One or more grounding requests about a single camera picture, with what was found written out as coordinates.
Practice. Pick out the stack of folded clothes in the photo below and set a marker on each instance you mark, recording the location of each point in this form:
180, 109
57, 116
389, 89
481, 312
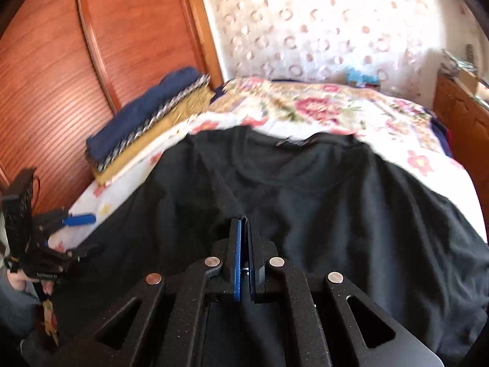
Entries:
152, 139
164, 116

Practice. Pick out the wooden cabinet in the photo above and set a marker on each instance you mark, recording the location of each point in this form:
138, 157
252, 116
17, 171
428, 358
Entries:
466, 118

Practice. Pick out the pink rose floral quilt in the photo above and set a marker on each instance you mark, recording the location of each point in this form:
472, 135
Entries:
305, 107

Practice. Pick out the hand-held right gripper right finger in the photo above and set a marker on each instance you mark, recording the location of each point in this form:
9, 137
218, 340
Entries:
252, 263

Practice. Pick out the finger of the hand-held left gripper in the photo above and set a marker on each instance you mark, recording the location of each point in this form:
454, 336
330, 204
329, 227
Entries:
72, 254
81, 220

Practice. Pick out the stack of folded fabrics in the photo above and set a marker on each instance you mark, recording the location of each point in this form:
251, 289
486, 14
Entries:
456, 61

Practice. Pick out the white flower print bedsheet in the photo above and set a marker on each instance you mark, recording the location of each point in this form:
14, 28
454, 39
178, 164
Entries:
114, 195

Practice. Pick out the person's left forearm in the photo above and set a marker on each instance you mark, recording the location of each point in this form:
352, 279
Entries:
13, 309

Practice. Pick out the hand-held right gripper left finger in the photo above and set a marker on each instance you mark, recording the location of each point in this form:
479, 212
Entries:
237, 260

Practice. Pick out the navy folded cloth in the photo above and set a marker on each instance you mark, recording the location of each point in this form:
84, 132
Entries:
141, 114

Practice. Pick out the black t-shirt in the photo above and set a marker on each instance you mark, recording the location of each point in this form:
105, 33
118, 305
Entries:
324, 214

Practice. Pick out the blue plastic bag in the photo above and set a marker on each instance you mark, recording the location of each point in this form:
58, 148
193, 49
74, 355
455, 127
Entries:
361, 77

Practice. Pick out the person's left hand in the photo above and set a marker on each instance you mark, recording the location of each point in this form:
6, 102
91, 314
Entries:
17, 280

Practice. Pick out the cream folded cloth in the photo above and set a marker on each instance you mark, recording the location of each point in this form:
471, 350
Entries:
145, 156

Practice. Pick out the circle patterned sheer curtain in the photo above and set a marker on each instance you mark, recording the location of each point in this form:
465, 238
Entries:
324, 19

